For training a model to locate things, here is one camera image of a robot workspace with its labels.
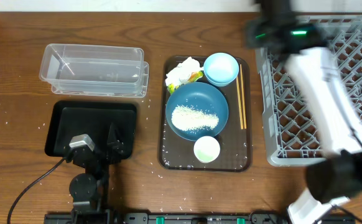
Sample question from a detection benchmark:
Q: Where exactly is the wooden chopstick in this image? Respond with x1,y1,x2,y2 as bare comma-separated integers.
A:
239,64,247,129
236,76,244,129

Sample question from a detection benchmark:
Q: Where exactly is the light blue bowl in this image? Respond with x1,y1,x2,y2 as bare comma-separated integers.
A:
203,52,239,87

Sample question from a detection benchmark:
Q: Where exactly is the dark blue plate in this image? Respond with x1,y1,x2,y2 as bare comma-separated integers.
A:
165,82,229,141

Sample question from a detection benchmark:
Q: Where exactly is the white green cup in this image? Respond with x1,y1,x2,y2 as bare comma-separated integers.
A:
193,136,220,163

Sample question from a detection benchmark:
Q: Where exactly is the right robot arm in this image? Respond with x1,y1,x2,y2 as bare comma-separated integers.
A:
246,0,362,223

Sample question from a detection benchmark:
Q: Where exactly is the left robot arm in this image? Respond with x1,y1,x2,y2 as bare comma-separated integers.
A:
64,123,124,223

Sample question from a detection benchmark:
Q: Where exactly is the grey dishwasher rack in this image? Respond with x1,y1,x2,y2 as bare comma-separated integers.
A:
256,15,362,166

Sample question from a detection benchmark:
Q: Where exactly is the black plastic bin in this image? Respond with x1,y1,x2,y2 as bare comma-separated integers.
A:
44,100,137,159

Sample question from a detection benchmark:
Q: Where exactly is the brown serving tray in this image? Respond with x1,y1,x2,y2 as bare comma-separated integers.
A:
158,58,253,172

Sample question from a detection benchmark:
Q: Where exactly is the pile of white rice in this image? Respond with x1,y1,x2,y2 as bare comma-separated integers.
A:
171,106,219,131

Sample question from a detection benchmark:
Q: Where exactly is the clear plastic bin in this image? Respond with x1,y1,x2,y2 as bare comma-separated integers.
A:
39,44,149,98

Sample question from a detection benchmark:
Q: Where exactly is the green yellow snack wrapper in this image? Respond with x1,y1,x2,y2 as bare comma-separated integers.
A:
167,71,203,94

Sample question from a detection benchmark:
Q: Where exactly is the crumpled white tissue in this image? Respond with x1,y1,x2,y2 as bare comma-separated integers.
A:
165,57,203,86

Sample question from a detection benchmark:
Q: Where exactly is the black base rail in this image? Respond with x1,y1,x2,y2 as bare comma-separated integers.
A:
43,211,356,224

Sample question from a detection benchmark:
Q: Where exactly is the left black cable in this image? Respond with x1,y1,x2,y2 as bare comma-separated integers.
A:
6,155,68,224

